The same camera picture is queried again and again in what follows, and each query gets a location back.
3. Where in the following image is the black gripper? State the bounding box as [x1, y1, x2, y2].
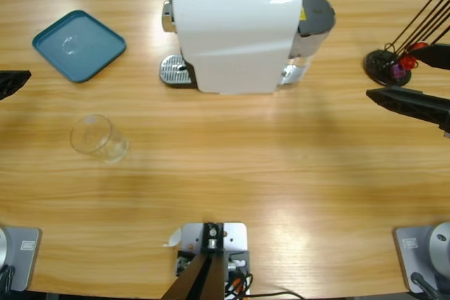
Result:
[366, 43, 450, 139]

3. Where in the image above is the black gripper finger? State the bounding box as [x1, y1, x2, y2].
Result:
[0, 70, 32, 101]

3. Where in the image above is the clear glass cup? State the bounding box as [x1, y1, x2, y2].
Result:
[69, 113, 130, 165]

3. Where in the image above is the white capsule coffee machine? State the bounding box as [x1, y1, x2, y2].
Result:
[160, 0, 304, 96]

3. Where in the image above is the grey arm base with disc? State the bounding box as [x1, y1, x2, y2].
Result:
[0, 226, 43, 293]
[392, 221, 450, 294]

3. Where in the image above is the black capsule holder with rods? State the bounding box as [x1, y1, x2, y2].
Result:
[363, 0, 450, 88]

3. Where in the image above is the teal square tray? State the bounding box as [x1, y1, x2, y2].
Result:
[31, 10, 127, 84]

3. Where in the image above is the clear water tank dark lid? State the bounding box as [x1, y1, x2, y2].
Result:
[281, 0, 337, 86]

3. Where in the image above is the white paper tag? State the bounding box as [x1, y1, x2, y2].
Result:
[161, 228, 183, 248]

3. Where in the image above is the black base cable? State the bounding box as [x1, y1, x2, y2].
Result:
[0, 263, 16, 293]
[410, 271, 442, 300]

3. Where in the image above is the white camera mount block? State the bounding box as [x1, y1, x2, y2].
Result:
[179, 221, 250, 296]

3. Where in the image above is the thin black cable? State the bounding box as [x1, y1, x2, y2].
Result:
[247, 290, 306, 300]

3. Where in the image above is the dark camera post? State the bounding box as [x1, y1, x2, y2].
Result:
[161, 221, 226, 300]

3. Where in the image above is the orange and black cable bundle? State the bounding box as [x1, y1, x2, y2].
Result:
[224, 271, 255, 298]

